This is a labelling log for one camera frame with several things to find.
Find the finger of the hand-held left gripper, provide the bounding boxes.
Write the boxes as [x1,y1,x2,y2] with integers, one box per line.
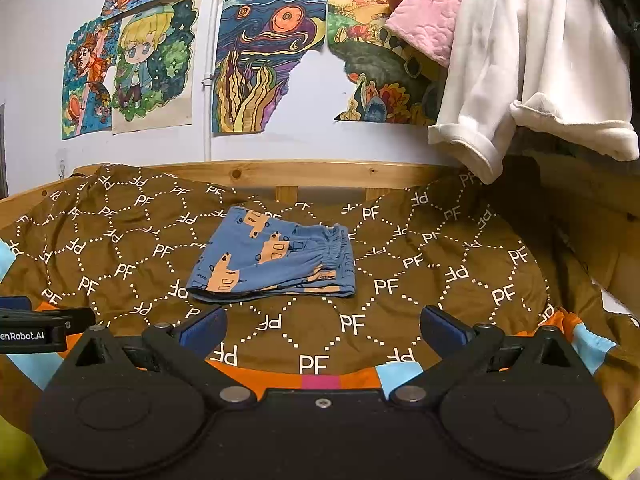
[0,296,97,333]

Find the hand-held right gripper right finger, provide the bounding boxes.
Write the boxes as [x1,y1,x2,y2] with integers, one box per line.
[389,305,584,406]

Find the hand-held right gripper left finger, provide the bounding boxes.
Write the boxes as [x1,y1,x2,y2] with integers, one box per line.
[62,306,253,406]

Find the blue pants with orange print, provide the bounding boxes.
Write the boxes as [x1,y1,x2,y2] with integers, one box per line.
[186,204,357,304]

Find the colourful patchwork bed sheet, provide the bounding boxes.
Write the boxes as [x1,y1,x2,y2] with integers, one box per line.
[0,240,640,480]

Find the brown PF patterned blanket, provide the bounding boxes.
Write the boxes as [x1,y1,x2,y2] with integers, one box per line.
[0,154,640,313]

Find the white garment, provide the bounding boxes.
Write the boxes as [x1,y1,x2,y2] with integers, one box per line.
[428,0,640,186]

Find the pink quilted cloth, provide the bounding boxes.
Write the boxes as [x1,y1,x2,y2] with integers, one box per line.
[385,0,482,69]

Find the white wall pipe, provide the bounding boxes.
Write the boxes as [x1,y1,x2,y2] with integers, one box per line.
[201,0,222,164]

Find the wall poster of orange-haired child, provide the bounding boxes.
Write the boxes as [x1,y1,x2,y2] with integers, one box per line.
[61,16,120,141]

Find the wall poster of colourful landscape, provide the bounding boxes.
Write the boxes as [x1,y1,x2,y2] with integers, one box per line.
[326,0,447,127]

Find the wall poster of swirling sky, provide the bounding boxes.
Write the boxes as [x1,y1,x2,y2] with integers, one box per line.
[211,0,329,135]

